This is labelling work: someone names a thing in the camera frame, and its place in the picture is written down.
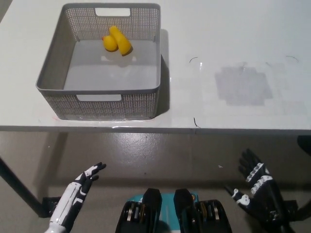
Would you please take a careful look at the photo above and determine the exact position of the grey perforated plastic basket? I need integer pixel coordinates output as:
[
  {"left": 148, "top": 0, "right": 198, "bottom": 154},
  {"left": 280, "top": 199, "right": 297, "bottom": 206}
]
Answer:
[{"left": 35, "top": 2, "right": 162, "bottom": 121}]

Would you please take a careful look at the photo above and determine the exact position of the yellow duck toy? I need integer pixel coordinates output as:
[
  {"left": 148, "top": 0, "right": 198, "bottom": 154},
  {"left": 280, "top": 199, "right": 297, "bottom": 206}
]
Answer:
[{"left": 102, "top": 25, "right": 133, "bottom": 57}]

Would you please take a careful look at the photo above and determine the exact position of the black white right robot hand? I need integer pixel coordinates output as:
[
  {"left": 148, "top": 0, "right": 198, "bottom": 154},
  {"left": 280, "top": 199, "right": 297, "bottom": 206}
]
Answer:
[{"left": 224, "top": 148, "right": 290, "bottom": 225}]

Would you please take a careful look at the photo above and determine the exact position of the black metal table leg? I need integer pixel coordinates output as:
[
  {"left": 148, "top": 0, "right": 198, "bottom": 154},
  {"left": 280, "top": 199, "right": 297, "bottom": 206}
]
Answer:
[
  {"left": 297, "top": 198, "right": 311, "bottom": 215},
  {"left": 0, "top": 156, "right": 49, "bottom": 218}
]

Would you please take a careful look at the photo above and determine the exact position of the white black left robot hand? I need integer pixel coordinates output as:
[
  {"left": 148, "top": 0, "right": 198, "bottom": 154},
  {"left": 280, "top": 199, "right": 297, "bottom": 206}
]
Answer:
[{"left": 48, "top": 162, "right": 107, "bottom": 233}]

